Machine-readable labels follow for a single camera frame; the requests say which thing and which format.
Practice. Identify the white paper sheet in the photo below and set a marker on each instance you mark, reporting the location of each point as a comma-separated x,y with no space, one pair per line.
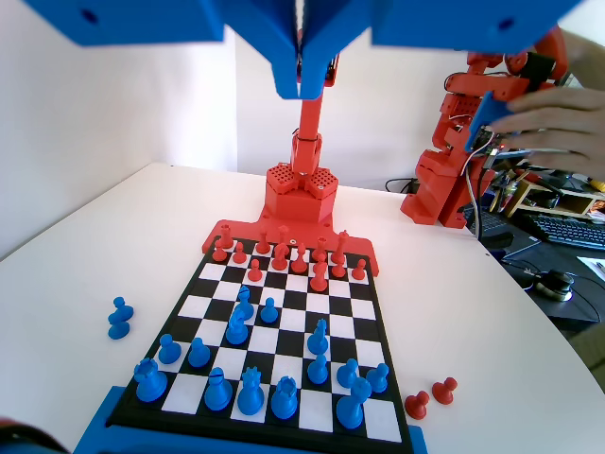
594,266

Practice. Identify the blue arm base plate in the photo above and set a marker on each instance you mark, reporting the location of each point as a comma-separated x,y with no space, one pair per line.
94,440

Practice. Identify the red queen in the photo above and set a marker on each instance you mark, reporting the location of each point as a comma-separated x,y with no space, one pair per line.
282,234

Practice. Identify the red bishop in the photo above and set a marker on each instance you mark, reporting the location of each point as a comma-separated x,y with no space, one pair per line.
299,263
263,243

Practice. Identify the blue rook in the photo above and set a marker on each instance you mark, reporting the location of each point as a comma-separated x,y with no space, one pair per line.
284,399
150,383

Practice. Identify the red rook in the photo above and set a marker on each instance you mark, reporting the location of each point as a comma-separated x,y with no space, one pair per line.
321,245
226,236

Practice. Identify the blue queen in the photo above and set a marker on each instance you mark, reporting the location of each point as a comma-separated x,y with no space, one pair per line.
250,397

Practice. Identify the red knight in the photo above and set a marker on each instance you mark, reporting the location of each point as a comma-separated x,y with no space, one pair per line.
319,282
280,260

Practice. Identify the person hand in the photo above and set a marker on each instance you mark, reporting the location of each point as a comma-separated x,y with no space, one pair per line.
567,127

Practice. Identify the red pawn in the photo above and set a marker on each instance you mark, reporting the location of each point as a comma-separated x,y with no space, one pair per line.
357,271
320,259
255,274
338,269
219,256
417,407
444,392
238,256

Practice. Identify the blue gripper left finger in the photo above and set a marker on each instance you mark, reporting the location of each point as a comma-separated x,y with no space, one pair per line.
264,28

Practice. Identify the black keyboard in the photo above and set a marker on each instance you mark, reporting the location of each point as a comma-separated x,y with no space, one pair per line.
567,232

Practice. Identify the black computer mouse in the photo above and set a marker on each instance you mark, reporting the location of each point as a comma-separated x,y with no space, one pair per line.
553,284

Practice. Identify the red leader arm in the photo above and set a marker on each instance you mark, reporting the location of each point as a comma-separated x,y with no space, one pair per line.
430,189

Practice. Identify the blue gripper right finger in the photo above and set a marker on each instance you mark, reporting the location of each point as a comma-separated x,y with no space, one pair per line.
331,28

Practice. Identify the wooden desk organizer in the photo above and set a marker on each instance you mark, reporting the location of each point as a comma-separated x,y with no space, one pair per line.
574,203

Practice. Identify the red king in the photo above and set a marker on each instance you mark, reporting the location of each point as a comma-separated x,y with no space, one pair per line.
342,243

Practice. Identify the black white chessboard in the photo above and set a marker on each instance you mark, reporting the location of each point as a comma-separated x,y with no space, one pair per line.
283,340

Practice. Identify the red robot arm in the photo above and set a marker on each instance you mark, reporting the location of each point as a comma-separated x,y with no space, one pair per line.
302,198

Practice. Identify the dark desk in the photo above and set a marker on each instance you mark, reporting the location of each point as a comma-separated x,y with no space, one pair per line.
581,307

